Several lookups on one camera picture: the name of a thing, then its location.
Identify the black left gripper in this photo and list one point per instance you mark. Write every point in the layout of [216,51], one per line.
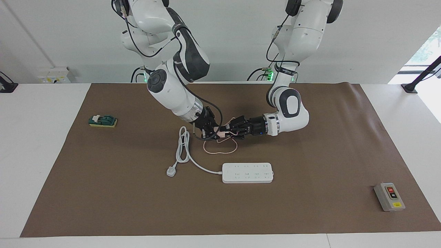
[253,127]

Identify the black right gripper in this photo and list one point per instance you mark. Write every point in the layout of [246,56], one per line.
[206,122]

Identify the pink charger plug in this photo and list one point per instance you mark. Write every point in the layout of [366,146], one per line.
[223,133]

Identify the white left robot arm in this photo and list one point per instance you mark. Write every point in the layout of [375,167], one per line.
[303,34]

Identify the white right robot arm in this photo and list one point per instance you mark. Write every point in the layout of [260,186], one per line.
[172,93]

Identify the white power strip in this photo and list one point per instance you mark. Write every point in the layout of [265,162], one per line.
[248,173]

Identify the green lit base connector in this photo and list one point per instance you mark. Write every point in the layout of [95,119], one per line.
[145,77]
[270,74]

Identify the brown table mat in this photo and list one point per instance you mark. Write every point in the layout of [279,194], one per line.
[220,210]

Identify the black angled stand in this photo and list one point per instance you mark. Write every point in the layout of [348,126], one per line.
[410,88]

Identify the black desk clamp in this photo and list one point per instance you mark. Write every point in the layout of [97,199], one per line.
[7,86]

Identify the grey on-off switch box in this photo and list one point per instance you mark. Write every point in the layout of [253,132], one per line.
[389,197]

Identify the white wall socket box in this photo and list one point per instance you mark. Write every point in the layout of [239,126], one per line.
[54,75]

